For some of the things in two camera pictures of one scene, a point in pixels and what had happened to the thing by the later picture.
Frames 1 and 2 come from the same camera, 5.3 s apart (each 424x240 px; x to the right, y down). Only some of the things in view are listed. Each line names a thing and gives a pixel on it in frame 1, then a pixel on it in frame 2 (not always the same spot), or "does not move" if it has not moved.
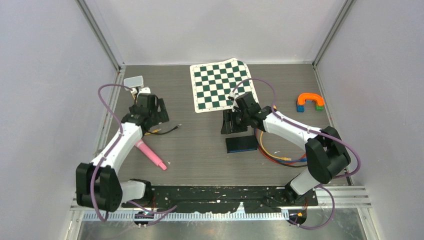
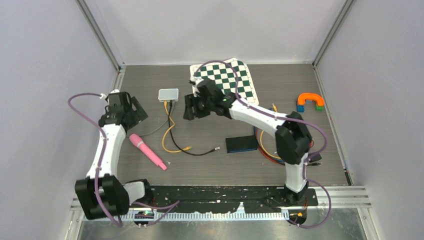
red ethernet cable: [268, 158] does not move
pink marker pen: [149, 153] does not move
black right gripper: [227, 118] -> [191, 101]
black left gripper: [160, 116] -> [138, 114]
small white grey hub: [133, 82] -> [170, 94]
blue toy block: [300, 108] does not move
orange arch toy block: [302, 97] does not move
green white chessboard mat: [212, 83] does not move
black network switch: [241, 143] does not move
